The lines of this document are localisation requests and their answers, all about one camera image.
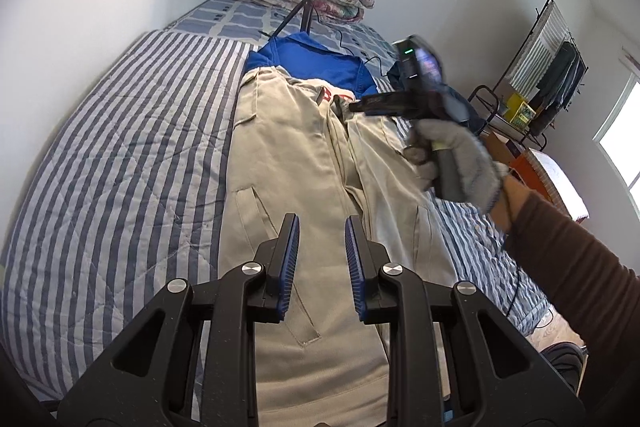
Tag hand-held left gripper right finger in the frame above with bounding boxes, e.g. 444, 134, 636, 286
344, 215, 586, 427

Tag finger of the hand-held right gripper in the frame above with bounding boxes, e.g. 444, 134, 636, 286
348, 92, 416, 118

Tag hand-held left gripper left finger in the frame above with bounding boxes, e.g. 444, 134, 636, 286
57, 213, 301, 427

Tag beige and blue jacket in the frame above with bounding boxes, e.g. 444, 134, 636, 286
217, 32, 458, 427

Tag person's right forearm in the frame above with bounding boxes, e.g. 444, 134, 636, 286
490, 177, 640, 358

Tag dark hanging clothes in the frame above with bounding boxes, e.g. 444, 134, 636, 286
530, 39, 588, 135

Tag person's right hand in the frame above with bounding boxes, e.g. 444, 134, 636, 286
405, 117, 508, 215

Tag yellow box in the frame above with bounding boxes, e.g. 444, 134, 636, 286
502, 93, 536, 128

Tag low wooden box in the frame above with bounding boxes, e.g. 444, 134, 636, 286
482, 132, 526, 162

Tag striped hanging towel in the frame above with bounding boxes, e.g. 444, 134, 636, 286
507, 2, 571, 92

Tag blue checked bed sheet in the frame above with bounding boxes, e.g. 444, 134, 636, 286
165, 0, 401, 92

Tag blue white striped blanket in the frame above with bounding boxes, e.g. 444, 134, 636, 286
0, 29, 553, 403

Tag window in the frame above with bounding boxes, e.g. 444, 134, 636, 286
592, 67, 640, 192

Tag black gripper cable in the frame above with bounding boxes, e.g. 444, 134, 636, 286
492, 202, 556, 323

